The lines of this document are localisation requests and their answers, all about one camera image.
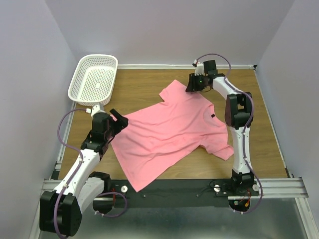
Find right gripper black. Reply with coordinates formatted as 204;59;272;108
184;73;205;93

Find pink t shirt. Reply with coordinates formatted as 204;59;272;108
111;80;234;192

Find white plastic laundry basket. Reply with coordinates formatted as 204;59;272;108
68;54;118;107

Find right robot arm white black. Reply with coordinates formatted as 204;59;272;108
186;59;254;195

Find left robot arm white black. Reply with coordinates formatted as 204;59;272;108
39;105;128;239

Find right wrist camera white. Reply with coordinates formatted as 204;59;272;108
192;59;205;76

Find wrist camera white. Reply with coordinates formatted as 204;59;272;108
192;59;205;76
85;103;105;118

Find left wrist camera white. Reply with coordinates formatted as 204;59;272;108
85;103;105;118

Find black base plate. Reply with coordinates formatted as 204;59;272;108
110;179;259;208

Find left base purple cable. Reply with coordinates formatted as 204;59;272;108
95;192;130;218

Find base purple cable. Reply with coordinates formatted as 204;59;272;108
95;192;130;218
233;174;265;215

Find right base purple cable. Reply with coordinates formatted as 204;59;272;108
233;174;265;215

